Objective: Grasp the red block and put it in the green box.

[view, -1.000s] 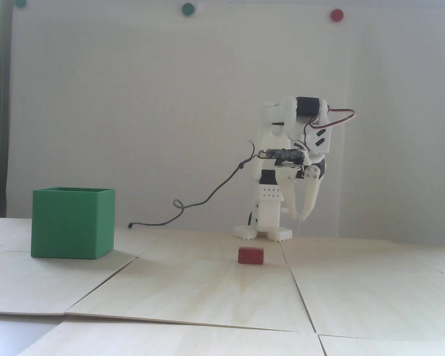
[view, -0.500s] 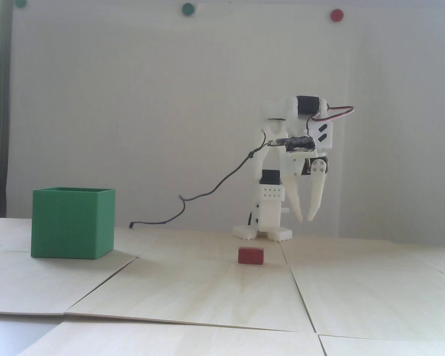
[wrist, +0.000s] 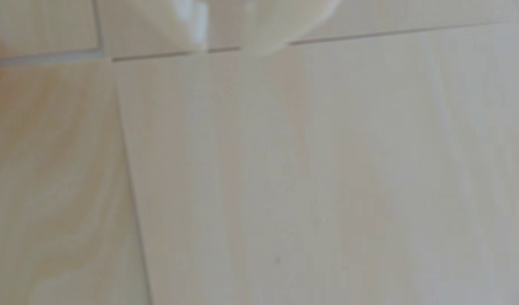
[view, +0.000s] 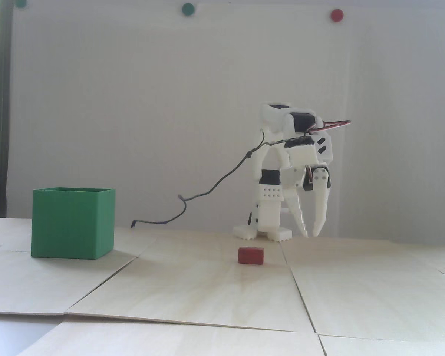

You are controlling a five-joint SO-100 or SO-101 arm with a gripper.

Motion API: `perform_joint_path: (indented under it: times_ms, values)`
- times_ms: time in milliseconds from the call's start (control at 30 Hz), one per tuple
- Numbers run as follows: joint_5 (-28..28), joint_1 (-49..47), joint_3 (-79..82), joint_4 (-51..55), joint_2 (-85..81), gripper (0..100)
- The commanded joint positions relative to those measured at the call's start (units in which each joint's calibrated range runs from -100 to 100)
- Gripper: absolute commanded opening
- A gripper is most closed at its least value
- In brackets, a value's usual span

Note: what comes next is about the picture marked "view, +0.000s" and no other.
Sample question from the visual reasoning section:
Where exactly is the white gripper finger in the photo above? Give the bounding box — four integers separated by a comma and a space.
311, 167, 329, 238
283, 190, 309, 237

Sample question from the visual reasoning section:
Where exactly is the white gripper-mounted camera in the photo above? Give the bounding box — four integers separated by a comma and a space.
285, 136, 316, 166

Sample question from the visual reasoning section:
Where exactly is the red white servo wire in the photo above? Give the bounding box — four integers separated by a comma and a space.
307, 119, 353, 133

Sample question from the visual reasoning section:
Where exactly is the black camera cable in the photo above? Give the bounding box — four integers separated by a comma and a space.
131, 130, 293, 228

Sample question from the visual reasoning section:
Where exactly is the red block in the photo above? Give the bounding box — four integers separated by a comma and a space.
238, 247, 264, 265

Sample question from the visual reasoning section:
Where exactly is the dark window frame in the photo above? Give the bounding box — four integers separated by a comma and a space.
0, 0, 13, 218

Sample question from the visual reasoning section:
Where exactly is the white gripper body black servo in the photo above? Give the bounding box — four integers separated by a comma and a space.
281, 163, 333, 193

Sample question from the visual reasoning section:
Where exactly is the green box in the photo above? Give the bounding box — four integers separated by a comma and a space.
31, 187, 116, 260

